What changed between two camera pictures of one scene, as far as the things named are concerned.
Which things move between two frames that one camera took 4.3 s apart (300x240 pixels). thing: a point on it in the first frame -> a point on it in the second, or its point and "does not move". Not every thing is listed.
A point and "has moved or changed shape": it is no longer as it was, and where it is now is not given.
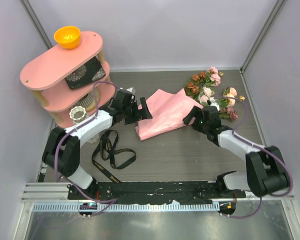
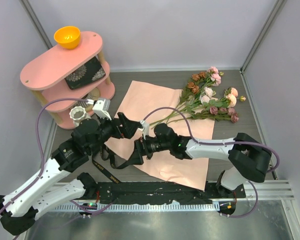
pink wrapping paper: x=168 y=110 has moved or changed shape
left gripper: x=140 y=114 -> x=129 y=126
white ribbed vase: x=78 y=114 does not move
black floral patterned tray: x=91 y=71 does not move
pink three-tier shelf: x=70 y=78 does not move
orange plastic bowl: x=68 y=37 does not move
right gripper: x=196 y=112 -> x=137 y=157
